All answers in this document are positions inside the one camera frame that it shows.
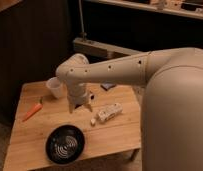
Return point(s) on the black ceramic bowl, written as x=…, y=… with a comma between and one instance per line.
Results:
x=65, y=144

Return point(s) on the long white case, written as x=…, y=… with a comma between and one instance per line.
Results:
x=102, y=50

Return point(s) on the wooden table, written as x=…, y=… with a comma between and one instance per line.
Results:
x=46, y=133

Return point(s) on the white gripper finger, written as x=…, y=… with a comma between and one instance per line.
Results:
x=71, y=108
x=89, y=107

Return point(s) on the orange carrot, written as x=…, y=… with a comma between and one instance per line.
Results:
x=33, y=110

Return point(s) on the small dark box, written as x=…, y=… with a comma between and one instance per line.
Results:
x=107, y=86

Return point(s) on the wooden shelf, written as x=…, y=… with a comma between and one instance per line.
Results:
x=179, y=8

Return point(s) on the metal pole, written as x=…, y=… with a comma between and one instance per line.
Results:
x=83, y=33

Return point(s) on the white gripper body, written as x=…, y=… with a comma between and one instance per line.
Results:
x=78, y=94

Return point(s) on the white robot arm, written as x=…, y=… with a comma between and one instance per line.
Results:
x=172, y=104

